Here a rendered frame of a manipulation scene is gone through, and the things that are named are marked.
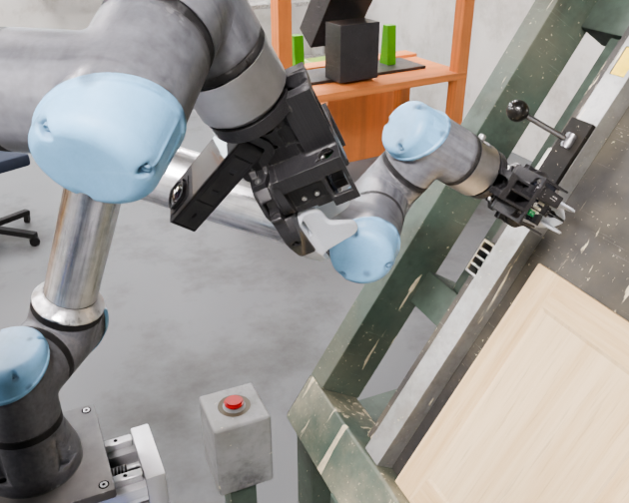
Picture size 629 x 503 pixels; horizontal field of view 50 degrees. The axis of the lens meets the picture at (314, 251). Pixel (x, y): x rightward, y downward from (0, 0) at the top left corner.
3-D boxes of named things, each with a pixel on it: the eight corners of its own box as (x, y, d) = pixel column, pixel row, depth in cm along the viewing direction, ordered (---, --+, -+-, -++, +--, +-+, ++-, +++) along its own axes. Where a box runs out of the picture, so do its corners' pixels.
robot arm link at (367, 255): (-12, 97, 75) (410, 225, 72) (42, 73, 85) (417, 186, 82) (-10, 188, 81) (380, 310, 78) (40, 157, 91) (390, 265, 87)
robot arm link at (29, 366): (-36, 437, 102) (-60, 366, 96) (16, 381, 114) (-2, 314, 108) (35, 449, 100) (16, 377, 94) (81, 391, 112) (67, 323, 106)
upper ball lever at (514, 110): (564, 153, 118) (499, 115, 117) (577, 134, 117) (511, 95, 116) (571, 155, 114) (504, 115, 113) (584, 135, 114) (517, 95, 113)
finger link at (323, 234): (375, 262, 66) (343, 205, 59) (319, 283, 67) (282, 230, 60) (368, 239, 68) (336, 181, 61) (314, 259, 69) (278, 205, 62)
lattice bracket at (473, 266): (474, 273, 130) (464, 269, 128) (494, 243, 128) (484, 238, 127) (487, 283, 127) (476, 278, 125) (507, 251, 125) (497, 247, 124)
